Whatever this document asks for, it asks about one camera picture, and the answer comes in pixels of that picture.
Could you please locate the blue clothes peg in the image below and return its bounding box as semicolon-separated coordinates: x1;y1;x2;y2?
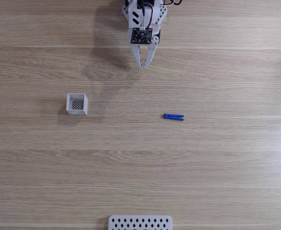
163;113;185;121

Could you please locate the white lattice crate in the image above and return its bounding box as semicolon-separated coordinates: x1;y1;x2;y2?
66;93;89;116

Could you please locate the black camera cable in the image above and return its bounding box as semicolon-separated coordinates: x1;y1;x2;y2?
140;0;147;32

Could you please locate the black camera circuit board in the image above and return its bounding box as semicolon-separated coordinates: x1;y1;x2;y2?
130;27;153;46

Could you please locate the white perforated plate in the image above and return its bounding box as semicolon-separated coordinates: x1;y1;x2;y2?
108;215;173;230

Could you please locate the red white black servo wire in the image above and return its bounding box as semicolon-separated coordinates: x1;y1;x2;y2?
144;2;155;29

